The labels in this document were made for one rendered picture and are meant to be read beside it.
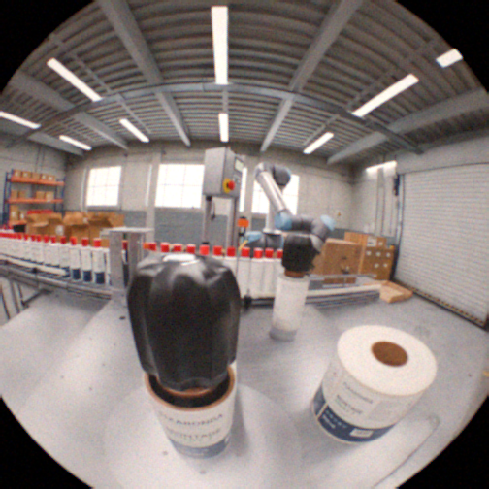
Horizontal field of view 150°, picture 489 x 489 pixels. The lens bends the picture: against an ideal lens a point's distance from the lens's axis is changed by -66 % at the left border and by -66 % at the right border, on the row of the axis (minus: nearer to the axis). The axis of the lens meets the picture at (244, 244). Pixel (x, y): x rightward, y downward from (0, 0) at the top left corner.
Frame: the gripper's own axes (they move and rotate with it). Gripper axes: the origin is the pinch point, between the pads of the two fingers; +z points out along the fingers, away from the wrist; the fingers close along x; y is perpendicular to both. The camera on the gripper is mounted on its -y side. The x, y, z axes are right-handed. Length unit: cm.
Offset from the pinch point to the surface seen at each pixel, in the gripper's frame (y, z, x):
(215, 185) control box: 0, -17, -47
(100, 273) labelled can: 2, 39, -70
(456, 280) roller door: -21, -176, 372
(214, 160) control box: -1, -25, -54
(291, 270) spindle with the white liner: 30.7, -6.7, -18.9
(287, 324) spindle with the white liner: 32.4, 5.9, -10.6
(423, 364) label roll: 66, -7, -7
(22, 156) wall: -356, 182, -757
